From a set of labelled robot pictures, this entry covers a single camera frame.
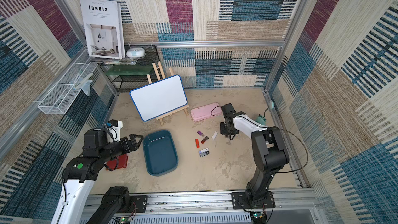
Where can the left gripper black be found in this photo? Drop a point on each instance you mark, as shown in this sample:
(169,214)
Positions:
(127,148)

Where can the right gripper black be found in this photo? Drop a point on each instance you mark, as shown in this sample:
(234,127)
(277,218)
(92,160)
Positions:
(226,129)

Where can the white usb flash drive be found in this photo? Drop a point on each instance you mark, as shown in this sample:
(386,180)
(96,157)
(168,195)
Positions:
(214,135)

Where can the black silver swivel usb drive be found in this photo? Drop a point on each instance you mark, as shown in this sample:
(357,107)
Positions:
(204,153)

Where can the lilac white usb drive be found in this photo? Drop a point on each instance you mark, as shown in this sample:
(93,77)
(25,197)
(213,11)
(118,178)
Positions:
(203,150)

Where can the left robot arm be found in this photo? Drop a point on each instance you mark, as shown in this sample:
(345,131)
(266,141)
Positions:
(81,173)

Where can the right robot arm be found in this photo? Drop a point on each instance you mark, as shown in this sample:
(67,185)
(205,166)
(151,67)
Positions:
(269,152)

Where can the dark red swivel usb drive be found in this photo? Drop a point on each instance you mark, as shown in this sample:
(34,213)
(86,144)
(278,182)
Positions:
(204,139)

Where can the teal plastic storage box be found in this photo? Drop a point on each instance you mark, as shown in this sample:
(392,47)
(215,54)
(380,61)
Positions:
(160,153)

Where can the red usb flash drive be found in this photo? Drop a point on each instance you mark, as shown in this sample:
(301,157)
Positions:
(197,143)

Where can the red leather wallet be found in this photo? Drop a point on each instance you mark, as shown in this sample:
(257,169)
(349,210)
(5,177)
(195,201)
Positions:
(118,163)

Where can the pink pencil case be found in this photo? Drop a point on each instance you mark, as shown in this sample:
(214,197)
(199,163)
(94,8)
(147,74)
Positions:
(205,112)

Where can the wooden easel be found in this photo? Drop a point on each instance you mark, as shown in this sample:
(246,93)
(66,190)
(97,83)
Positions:
(163,77)

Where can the white round device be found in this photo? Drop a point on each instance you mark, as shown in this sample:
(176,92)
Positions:
(135,53)

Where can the Inedia magazine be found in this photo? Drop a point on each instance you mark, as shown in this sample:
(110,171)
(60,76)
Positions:
(103,28)

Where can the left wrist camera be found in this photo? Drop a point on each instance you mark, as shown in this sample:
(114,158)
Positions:
(113,130)

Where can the white board blue frame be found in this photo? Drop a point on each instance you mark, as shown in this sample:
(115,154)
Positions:
(143,99)

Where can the white wall plug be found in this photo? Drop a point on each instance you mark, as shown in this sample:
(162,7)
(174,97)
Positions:
(271,105)

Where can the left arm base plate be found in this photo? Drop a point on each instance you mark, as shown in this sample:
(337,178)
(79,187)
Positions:
(136,204)

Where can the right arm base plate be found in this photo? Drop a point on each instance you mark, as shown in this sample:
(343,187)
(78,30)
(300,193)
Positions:
(241,200)

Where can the white wire basket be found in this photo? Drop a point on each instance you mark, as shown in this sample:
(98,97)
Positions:
(60,98)

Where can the aluminium front rail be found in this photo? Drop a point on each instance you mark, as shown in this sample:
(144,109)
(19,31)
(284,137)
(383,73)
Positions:
(293,206)

